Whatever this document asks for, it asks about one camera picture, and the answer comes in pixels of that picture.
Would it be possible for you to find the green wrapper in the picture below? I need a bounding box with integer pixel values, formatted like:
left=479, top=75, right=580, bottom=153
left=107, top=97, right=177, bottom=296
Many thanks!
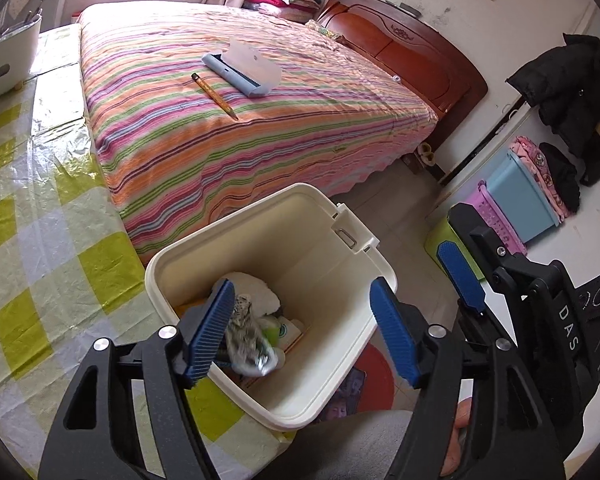
left=224, top=296, right=277, bottom=377

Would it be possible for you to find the black cloth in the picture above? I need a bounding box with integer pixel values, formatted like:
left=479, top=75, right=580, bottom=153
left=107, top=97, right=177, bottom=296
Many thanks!
left=537, top=142, right=581, bottom=213

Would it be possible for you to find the white and green packet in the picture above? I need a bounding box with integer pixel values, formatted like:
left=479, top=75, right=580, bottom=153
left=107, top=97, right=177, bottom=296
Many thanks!
left=260, top=312, right=306, bottom=351

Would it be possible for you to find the pink plastic basket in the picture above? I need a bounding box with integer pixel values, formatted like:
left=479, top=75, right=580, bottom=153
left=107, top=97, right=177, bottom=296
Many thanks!
left=475, top=180, right=528, bottom=256

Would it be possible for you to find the person's grey trouser leg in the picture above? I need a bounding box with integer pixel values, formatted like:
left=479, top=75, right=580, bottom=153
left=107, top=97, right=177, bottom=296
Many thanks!
left=280, top=410, right=416, bottom=480

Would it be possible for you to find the black jacket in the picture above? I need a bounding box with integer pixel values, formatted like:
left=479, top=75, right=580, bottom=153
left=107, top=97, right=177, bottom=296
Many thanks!
left=505, top=34, right=600, bottom=188

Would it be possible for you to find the floral pillow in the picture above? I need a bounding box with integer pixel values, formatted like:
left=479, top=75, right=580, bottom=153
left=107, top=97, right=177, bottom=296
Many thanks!
left=305, top=19, right=351, bottom=41

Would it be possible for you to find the white plastic bin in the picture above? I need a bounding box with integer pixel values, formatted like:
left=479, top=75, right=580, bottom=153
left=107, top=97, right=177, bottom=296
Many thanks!
left=144, top=182, right=398, bottom=431

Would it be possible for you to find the checkered plastic tablecloth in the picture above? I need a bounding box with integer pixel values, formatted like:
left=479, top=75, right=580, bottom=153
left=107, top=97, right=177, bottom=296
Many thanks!
left=0, top=22, right=296, bottom=480

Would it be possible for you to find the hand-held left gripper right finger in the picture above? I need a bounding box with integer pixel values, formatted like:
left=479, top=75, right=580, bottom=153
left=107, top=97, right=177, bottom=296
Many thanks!
left=369, top=276, right=566, bottom=480

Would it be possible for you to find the yellow pencil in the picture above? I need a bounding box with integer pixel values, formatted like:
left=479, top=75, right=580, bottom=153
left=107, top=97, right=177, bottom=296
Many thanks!
left=191, top=73, right=239, bottom=121

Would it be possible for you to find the white towel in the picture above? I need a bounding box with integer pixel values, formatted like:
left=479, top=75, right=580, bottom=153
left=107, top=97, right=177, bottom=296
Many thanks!
left=211, top=272, right=282, bottom=316

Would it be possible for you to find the wooden headboard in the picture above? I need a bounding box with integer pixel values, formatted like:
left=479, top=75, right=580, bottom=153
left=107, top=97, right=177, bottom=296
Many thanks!
left=314, top=0, right=488, bottom=153

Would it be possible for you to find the blue pencil case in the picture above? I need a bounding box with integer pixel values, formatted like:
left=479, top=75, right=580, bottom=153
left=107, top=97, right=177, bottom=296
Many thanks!
left=201, top=40, right=281, bottom=97

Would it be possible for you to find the pink printed cloth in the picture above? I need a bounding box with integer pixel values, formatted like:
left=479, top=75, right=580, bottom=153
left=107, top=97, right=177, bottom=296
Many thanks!
left=510, top=135, right=566, bottom=222

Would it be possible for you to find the red floor mat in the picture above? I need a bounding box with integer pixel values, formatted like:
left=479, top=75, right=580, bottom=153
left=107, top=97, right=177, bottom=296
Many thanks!
left=312, top=342, right=396, bottom=423

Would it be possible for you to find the person's right hand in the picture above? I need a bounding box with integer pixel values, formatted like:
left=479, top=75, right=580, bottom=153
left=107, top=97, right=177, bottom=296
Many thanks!
left=440, top=396, right=476, bottom=478

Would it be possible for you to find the green stool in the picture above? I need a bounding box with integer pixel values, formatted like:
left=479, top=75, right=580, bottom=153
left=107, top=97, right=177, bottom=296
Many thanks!
left=424, top=217, right=486, bottom=281

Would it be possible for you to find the blue storage box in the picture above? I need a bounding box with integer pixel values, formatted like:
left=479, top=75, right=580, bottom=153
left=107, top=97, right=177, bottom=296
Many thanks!
left=485, top=149, right=561, bottom=245

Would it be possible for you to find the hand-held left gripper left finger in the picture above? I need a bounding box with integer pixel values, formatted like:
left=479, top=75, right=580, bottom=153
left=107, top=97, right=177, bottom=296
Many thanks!
left=37, top=278, right=237, bottom=480

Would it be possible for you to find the white desk organizer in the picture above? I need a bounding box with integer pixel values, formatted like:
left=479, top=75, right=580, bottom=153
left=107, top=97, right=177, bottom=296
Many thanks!
left=0, top=12, right=43, bottom=108

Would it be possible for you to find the striped bed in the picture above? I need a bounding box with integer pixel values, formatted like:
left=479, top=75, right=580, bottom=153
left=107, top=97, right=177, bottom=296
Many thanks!
left=77, top=2, right=440, bottom=266

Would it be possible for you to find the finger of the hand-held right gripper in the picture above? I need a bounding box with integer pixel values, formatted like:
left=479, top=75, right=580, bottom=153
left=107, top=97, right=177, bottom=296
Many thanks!
left=436, top=241, right=518, bottom=346
left=449, top=203, right=528, bottom=276

